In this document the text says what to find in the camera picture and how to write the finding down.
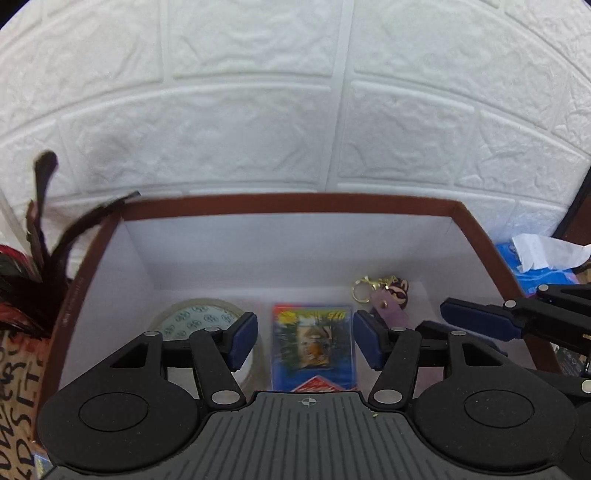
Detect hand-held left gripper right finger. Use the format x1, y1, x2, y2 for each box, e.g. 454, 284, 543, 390
353, 309, 509, 411

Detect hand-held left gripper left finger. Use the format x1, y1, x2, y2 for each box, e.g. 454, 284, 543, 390
108, 312, 259, 411

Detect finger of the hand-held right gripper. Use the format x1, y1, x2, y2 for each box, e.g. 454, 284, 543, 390
440, 284, 591, 346
414, 320, 511, 359

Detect purple keychain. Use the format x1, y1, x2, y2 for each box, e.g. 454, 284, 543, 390
353, 275, 414, 326

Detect blue card pack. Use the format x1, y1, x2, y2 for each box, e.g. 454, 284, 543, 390
271, 303, 359, 394

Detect green patterned tape roll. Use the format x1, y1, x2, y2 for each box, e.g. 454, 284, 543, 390
150, 298, 260, 394

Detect brown cardboard box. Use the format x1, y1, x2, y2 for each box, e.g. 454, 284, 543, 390
50, 194, 565, 403

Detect blue tissue pack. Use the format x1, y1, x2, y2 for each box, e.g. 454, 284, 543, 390
496, 233, 591, 297

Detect dark red feather bunch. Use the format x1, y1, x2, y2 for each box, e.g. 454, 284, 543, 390
0, 150, 140, 334

